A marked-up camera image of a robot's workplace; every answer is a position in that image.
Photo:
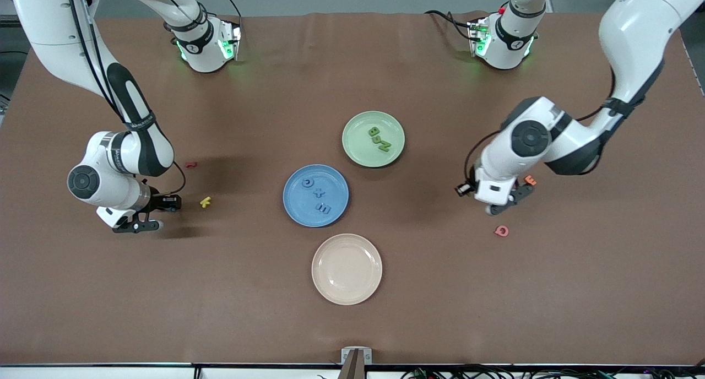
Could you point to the brown table cover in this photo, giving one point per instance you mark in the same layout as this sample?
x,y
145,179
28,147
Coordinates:
x,y
110,313

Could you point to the blue plate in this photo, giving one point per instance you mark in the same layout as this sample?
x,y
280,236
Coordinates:
x,y
300,208

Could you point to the blue foam plus sign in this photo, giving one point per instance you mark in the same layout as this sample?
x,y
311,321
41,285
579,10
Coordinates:
x,y
319,193

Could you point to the pink foam letter Q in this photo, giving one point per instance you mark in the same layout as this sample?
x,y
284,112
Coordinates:
x,y
497,231

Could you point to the beige plate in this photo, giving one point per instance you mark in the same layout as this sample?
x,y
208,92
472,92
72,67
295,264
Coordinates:
x,y
347,269

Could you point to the blue foam letter E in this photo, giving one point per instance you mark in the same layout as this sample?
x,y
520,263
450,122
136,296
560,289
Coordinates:
x,y
323,208

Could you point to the green plate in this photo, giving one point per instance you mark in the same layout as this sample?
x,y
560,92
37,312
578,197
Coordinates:
x,y
358,147

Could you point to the orange foam letter E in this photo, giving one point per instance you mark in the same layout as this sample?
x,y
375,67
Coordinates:
x,y
531,179

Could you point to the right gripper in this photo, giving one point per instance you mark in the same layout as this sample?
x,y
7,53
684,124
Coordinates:
x,y
160,202

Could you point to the blue foam letter C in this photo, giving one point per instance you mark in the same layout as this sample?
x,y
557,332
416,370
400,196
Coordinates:
x,y
304,184

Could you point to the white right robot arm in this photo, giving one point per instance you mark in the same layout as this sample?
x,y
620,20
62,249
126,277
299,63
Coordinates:
x,y
44,26

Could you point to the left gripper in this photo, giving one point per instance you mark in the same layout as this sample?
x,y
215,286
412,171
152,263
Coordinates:
x,y
466,188

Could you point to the green foam letter N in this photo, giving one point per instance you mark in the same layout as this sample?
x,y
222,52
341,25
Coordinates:
x,y
384,146

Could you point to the green foam letter B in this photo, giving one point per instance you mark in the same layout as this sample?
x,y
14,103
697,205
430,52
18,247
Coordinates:
x,y
374,131

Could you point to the yellow foam letter K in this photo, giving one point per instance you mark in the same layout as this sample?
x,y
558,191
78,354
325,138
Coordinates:
x,y
204,202

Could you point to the grey metal mount bracket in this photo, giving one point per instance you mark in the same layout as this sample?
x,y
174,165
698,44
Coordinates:
x,y
356,357

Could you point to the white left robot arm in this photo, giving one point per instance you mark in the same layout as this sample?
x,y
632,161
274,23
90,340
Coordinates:
x,y
633,32

